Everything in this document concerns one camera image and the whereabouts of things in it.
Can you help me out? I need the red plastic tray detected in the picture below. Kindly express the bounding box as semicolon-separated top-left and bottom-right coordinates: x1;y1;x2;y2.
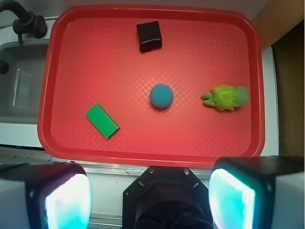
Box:
38;5;265;168

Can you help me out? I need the green rectangular block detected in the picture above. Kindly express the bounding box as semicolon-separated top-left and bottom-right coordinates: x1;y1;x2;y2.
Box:
85;104;120;139

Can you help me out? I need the green fuzzy toy figure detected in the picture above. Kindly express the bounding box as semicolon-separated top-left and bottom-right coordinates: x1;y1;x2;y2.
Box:
201;84;249;112

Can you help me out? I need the dark brown square block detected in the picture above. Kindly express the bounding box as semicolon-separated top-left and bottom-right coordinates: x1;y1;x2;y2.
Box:
136;21;163;52

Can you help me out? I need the black sink faucet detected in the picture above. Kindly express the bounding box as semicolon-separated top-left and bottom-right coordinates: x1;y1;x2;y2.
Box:
0;0;48;44

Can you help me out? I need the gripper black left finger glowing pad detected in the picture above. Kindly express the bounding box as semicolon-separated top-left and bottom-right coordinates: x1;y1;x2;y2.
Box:
0;164;92;229

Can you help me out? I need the grey sink basin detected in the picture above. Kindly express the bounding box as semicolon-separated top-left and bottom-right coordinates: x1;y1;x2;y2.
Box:
0;39;49;124

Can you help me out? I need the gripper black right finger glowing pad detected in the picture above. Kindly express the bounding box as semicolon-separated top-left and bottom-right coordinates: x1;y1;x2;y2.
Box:
209;156;305;229

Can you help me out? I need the blue textured ball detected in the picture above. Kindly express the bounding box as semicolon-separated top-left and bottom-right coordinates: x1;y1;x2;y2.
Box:
149;84;173;109

